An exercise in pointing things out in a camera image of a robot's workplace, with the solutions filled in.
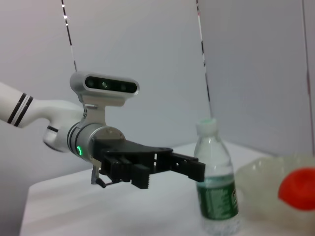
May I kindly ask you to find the pale green glass fruit bowl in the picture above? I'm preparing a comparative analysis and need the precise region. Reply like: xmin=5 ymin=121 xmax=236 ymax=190
xmin=235 ymin=153 xmax=315 ymax=222

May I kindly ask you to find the orange fruit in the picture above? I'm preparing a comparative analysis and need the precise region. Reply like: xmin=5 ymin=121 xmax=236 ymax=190
xmin=278 ymin=167 xmax=315 ymax=212

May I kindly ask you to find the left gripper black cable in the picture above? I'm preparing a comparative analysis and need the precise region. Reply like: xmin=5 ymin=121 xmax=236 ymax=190
xmin=90 ymin=166 xmax=124 ymax=189

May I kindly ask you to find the clear green-label water bottle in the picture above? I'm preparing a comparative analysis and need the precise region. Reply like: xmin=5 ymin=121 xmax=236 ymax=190
xmin=194 ymin=118 xmax=241 ymax=234

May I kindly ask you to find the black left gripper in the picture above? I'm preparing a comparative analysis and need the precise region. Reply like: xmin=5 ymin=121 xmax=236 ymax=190
xmin=93 ymin=139 xmax=207 ymax=190

